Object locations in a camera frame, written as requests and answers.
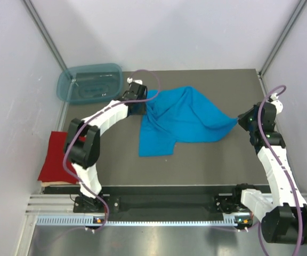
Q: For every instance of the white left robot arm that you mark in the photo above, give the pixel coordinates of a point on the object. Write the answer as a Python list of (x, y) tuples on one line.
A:
[(82, 144)]

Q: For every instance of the grey slotted cable duct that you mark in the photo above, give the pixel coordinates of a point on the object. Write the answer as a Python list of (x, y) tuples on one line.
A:
[(92, 221)]

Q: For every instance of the left aluminium corner post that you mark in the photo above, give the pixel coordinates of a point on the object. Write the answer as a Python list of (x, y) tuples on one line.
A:
[(44, 33)]

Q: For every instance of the right aluminium corner post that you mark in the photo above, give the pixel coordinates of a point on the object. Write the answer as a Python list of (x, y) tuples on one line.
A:
[(296, 13)]

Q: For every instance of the beige folded t shirt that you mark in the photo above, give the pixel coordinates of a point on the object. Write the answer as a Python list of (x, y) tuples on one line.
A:
[(56, 183)]

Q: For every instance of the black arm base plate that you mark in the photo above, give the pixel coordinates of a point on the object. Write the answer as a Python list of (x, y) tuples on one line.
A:
[(223, 199)]

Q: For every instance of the teal plastic basin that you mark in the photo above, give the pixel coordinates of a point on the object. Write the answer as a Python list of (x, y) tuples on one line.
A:
[(90, 84)]

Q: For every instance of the red folded t shirt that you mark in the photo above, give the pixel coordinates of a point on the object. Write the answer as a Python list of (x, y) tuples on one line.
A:
[(52, 169)]

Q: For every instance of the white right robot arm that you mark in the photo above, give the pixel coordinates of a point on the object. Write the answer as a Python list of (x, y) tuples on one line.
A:
[(283, 218)]

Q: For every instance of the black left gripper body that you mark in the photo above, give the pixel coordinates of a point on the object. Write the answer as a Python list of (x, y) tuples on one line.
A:
[(142, 109)]

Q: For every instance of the blue t shirt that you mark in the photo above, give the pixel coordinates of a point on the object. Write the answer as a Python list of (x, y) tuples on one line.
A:
[(182, 115)]

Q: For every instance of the aluminium corner post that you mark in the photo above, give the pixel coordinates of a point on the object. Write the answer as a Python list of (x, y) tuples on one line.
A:
[(296, 13), (44, 33)]

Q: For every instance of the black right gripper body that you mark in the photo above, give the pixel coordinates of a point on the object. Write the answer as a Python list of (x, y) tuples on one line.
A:
[(246, 121)]

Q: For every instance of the aluminium frame rail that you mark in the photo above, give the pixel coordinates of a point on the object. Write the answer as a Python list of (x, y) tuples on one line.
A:
[(49, 204)]

